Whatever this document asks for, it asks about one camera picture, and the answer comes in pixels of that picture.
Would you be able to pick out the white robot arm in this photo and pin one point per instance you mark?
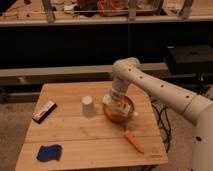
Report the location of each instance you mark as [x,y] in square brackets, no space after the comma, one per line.
[195,108]

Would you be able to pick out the long wooden bench shelf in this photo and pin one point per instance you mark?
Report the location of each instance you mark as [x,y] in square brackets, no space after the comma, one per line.
[55,70]

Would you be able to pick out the wooden folding table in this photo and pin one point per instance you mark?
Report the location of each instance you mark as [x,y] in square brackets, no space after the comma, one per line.
[90,143]

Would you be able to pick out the orange carrot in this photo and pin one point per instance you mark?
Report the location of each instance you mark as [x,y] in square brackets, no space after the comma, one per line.
[133,141]

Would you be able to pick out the white plastic bottle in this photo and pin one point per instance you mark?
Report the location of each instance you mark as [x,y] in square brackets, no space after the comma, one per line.
[115,108]

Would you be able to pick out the white paper cup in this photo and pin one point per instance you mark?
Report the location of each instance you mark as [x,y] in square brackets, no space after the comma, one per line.
[88,107]

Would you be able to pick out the blue sponge cloth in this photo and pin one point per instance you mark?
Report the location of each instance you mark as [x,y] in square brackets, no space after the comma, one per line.
[48,153]

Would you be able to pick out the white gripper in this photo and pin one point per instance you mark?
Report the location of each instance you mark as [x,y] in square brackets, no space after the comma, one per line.
[116,96]

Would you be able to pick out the black box on shelf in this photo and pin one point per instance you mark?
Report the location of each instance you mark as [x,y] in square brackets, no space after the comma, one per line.
[190,59]

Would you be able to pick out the orange ceramic bowl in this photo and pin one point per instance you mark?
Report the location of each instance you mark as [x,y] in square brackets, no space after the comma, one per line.
[115,118]

